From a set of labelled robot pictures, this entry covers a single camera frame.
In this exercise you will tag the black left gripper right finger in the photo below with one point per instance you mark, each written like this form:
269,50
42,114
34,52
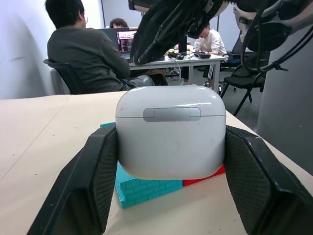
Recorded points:
259,181

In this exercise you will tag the black folding chair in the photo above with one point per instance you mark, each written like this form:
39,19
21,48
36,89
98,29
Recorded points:
242,78

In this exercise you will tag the person with curly hair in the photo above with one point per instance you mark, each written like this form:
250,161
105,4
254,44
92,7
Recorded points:
119,23

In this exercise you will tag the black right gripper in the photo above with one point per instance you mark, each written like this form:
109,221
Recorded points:
193,14

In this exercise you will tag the person in white shirt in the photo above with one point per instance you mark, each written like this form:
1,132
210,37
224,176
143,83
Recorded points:
215,41

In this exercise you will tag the blue earbud tray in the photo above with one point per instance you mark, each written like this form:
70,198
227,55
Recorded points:
149,191

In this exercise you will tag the open laptop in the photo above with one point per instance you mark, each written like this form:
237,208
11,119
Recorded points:
123,39

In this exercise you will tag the red earbud tray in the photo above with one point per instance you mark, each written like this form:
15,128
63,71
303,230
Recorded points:
205,177

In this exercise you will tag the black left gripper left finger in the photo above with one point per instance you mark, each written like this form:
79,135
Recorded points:
80,176

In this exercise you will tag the black office chair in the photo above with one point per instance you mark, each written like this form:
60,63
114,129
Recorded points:
68,76

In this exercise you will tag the white earbud charging case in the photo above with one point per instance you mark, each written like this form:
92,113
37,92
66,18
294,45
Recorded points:
171,137

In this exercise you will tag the person in grey sweater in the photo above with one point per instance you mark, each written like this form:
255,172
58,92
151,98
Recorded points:
85,56

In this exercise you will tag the white office desk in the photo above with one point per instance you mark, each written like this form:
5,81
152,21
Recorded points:
195,62

